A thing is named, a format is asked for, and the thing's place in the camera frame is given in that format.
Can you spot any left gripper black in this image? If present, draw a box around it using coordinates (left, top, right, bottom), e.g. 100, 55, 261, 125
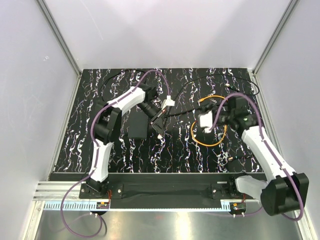
137, 101, 168, 136

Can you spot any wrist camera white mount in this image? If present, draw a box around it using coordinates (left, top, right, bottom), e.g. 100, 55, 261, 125
198, 111, 213, 134
161, 95, 175, 110

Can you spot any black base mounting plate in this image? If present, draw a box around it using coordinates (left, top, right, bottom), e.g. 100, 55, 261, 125
49, 172, 287, 201

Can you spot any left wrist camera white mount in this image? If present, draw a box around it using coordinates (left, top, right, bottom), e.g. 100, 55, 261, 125
161, 95, 175, 110

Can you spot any aluminium frame rail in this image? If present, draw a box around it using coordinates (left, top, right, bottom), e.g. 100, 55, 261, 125
32, 181, 81, 201

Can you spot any orange ethernet cable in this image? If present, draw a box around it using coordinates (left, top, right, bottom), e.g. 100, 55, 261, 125
190, 95, 231, 147

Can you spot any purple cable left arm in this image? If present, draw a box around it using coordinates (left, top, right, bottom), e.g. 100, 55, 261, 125
59, 69, 173, 238

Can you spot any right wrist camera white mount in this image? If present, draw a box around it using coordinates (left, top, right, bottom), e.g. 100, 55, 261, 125
198, 111, 213, 134

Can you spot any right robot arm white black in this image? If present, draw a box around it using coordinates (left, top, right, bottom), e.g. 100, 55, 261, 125
198, 92, 309, 222

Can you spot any black cable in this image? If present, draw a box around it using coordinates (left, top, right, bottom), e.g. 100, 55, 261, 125
98, 69, 148, 98
162, 74, 260, 118

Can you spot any black network switch box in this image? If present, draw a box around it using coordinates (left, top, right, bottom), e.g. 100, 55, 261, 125
128, 111, 148, 140

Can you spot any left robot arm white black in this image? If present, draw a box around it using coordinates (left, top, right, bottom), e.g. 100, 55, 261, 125
85, 83, 171, 198

